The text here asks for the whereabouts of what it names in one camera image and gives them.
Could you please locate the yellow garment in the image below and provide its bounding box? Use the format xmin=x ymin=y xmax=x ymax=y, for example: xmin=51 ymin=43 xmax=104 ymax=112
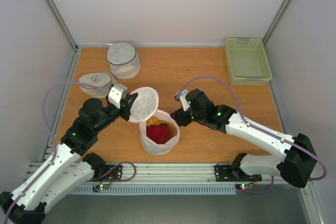
xmin=146 ymin=116 xmax=177 ymax=137

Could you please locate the grey-zip mesh laundry bag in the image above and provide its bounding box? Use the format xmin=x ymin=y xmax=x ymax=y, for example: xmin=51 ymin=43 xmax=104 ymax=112
xmin=107 ymin=42 xmax=141 ymax=79

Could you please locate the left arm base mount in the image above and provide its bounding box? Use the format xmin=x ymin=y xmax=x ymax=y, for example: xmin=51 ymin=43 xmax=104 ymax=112
xmin=89 ymin=164 xmax=123 ymax=182

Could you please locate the grey slotted cable duct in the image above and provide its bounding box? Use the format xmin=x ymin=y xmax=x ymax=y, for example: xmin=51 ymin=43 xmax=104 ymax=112
xmin=70 ymin=184 xmax=236 ymax=196

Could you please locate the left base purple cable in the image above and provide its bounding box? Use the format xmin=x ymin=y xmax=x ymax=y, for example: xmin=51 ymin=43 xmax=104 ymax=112
xmin=91 ymin=161 xmax=136 ymax=183

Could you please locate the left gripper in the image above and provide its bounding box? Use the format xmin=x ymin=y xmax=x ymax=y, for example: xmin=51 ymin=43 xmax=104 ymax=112
xmin=93 ymin=92 xmax=138 ymax=134

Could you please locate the beige-zip mesh laundry bag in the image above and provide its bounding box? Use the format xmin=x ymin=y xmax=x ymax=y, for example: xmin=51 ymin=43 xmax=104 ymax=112
xmin=79 ymin=72 xmax=117 ymax=99

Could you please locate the green plastic basket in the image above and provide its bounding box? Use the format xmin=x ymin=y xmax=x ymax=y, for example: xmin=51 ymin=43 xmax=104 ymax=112
xmin=225 ymin=37 xmax=272 ymax=86

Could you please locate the aluminium front rail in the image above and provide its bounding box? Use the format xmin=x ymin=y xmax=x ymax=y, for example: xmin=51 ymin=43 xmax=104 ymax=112
xmin=26 ymin=162 xmax=312 ymax=183

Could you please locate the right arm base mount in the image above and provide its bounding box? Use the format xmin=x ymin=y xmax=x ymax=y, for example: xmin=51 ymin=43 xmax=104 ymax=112
xmin=213 ymin=163 xmax=262 ymax=183

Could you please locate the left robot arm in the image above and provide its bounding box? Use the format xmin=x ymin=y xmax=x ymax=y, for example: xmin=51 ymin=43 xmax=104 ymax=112
xmin=1 ymin=93 xmax=138 ymax=223

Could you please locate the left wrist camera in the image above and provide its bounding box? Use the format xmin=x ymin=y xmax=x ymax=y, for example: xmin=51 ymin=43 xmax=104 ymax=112
xmin=107 ymin=83 xmax=128 ymax=109

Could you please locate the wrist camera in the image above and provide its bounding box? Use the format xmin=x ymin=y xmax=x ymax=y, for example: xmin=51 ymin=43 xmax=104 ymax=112
xmin=174 ymin=89 xmax=190 ymax=112
xmin=107 ymin=83 xmax=128 ymax=109

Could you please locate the pink-zip mesh laundry bag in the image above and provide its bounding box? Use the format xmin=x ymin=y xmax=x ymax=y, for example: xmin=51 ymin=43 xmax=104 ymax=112
xmin=129 ymin=87 xmax=181 ymax=155

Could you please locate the red bra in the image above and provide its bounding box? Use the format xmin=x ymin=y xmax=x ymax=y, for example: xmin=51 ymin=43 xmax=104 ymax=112
xmin=146 ymin=123 xmax=173 ymax=144

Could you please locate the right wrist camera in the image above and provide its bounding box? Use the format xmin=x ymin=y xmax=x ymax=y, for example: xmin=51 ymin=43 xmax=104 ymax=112
xmin=174 ymin=89 xmax=190 ymax=112

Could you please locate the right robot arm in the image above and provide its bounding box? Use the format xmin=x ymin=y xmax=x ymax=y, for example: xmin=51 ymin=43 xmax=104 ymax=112
xmin=171 ymin=89 xmax=317 ymax=188

